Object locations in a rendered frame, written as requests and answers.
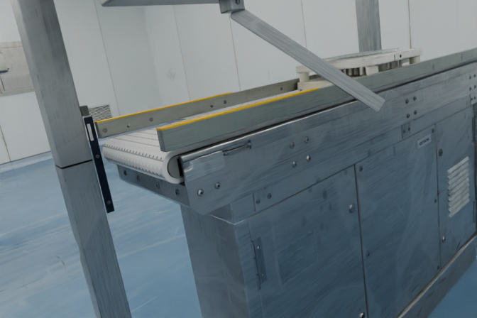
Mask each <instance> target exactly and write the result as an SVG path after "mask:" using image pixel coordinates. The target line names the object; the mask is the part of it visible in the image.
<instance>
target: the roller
mask: <svg viewBox="0 0 477 318"><path fill-rule="evenodd" d="M178 157H179V155H175V156H173V157H171V159H169V161H168V165H167V170H168V173H169V175H170V176H171V177H174V178H181V177H183V172H182V166H181V162H180V161H179V158H178Z"/></svg>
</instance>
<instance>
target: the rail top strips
mask: <svg viewBox="0 0 477 318"><path fill-rule="evenodd" d="M318 89H319V88H311V89H307V90H304V91H301V92H295V93H292V94H287V95H284V96H281V97H276V98H272V99H267V100H265V101H261V102H256V103H253V104H248V105H245V106H240V107H236V108H233V109H228V110H225V111H220V112H217V113H214V114H209V115H206V116H201V117H197V118H194V119H189V120H186V121H181V122H178V123H175V124H170V125H167V126H161V127H158V128H156V130H159V131H162V130H165V129H169V128H174V127H176V126H181V125H185V124H190V123H192V122H196V121H201V120H204V119H208V118H211V117H215V116H220V115H222V114H227V113H231V112H234V111H238V110H242V109H247V108H250V107H253V106H258V105H261V104H266V103H268V102H273V101H277V100H280V99H284V98H288V97H293V96H296V95H298V94H304V93H307V92H312V91H314V90H318ZM232 93H233V92H228V93H224V94H218V95H214V96H211V97H205V98H201V99H196V100H192V101H188V102H182V103H179V104H172V105H169V106H163V107H159V108H156V109H149V110H146V111H140V112H136V113H132V114H127V115H123V116H117V117H114V118H110V119H104V120H100V121H95V123H96V124H97V123H101V122H105V121H110V120H114V119H120V118H123V117H127V116H133V115H136V114H142V113H146V112H149V111H155V110H159V109H164V108H168V107H172V106H177V105H181V104H187V103H190V102H197V101H200V100H204V99H210V98H213V97H219V96H223V95H226V94H232Z"/></svg>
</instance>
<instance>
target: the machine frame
mask: <svg viewBox="0 0 477 318"><path fill-rule="evenodd" d="M10 1H11V5H12V9H13V13H14V16H15V19H16V24H17V27H18V32H19V35H20V38H21V42H22V46H23V50H24V53H25V56H26V61H27V64H28V69H29V72H30V75H31V79H32V83H33V87H34V90H35V95H36V98H37V101H38V106H39V109H40V113H41V116H42V120H43V124H44V127H45V132H46V135H47V137H48V143H49V146H50V150H51V153H52V156H53V161H54V164H55V169H56V172H57V176H58V179H59V182H60V187H61V190H62V195H63V198H64V201H65V206H66V208H67V213H68V216H69V219H70V224H71V227H72V232H73V234H74V238H75V240H76V242H77V245H78V246H79V253H80V260H81V264H82V269H83V271H84V276H85V279H86V282H87V287H88V290H89V295H90V297H91V301H92V306H93V308H94V313H95V316H96V318H132V317H131V312H130V309H129V305H128V300H127V297H126V291H125V288H124V283H123V280H122V277H121V271H120V268H119V263H118V260H117V257H116V251H115V248H114V242H113V239H112V236H111V231H110V228H109V223H108V219H107V216H106V211H105V208H104V202H103V199H102V194H101V190H100V187H99V182H98V179H97V174H96V170H95V167H94V161H93V160H92V159H93V158H92V153H91V150H90V147H89V141H88V138H87V133H86V130H85V127H84V122H83V118H82V112H81V109H80V104H79V101H78V98H77V93H76V89H75V84H74V81H73V78H72V72H71V69H70V64H69V60H68V57H67V52H66V49H65V44H64V40H63V37H62V31H61V28H60V23H59V20H58V17H57V11H56V8H55V3H54V0H10ZM355 2H356V20H357V29H358V46H359V52H360V53H362V52H368V51H373V50H382V45H381V34H380V14H379V3H378V0H355Z"/></svg>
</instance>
